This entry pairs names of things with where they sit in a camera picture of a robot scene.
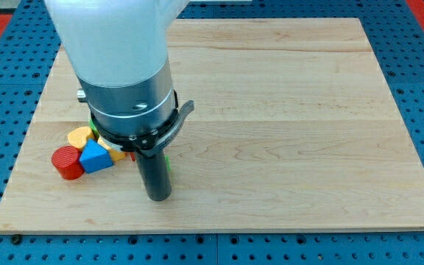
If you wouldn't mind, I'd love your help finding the yellow heart block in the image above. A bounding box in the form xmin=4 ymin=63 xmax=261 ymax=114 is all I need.
xmin=67 ymin=127 xmax=96 ymax=151

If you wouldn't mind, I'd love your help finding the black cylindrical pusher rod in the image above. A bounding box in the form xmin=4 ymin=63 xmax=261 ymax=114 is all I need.
xmin=135 ymin=151 xmax=172 ymax=201

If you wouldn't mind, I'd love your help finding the black clamp ring with lever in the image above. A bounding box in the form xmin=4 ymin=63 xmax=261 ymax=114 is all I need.
xmin=90 ymin=100 xmax=194 ymax=158

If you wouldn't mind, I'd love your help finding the yellow block behind blue prism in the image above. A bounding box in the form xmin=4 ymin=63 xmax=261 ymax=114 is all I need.
xmin=97 ymin=136 xmax=127 ymax=162

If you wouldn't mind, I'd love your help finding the red cylinder block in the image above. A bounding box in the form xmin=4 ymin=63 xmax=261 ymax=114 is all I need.
xmin=51 ymin=146 xmax=85 ymax=180

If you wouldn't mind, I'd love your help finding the light wooden board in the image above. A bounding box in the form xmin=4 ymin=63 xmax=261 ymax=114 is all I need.
xmin=0 ymin=18 xmax=424 ymax=235

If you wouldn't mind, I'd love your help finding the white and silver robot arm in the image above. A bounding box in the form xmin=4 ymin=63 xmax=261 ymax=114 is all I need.
xmin=44 ymin=0 xmax=194 ymax=201

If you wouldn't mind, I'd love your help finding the green block behind arm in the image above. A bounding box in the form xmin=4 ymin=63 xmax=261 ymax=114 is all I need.
xmin=88 ymin=119 xmax=99 ymax=139

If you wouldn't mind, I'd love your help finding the blue triangular prism block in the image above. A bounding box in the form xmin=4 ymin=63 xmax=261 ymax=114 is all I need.
xmin=79 ymin=139 xmax=114 ymax=174

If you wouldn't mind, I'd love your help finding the green star block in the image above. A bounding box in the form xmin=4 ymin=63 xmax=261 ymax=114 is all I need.
xmin=165 ymin=155 xmax=171 ymax=172

